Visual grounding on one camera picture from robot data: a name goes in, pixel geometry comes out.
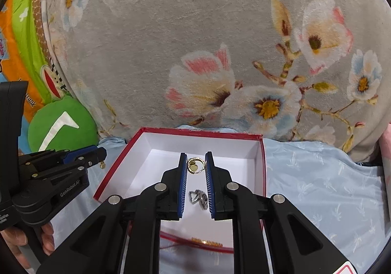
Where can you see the silver wristwatch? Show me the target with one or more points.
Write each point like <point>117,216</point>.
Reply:
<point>199,199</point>

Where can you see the colourful printed blanket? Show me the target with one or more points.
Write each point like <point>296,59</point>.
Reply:
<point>24,48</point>

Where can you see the pink and white plush pillow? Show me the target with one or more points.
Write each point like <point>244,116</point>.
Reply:
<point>386,142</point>

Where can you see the person's left hand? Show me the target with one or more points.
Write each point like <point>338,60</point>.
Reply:
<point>12,249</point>

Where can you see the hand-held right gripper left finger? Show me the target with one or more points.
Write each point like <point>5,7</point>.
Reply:
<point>182,182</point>

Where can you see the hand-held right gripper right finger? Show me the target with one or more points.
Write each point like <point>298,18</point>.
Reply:
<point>209,182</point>

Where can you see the grey floral blanket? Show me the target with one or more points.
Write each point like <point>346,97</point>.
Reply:
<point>198,17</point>

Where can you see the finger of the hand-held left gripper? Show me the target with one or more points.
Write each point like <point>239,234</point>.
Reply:
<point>91,161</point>
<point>79,153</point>

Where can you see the light blue bedsheet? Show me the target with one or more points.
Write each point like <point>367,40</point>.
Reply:
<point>320,185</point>

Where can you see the green round cushion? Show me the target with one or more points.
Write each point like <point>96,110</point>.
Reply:
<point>70,121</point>

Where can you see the small gold pendant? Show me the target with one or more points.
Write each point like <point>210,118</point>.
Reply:
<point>101,165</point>

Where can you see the red cardboard box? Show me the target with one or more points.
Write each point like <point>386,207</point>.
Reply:
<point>146,164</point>

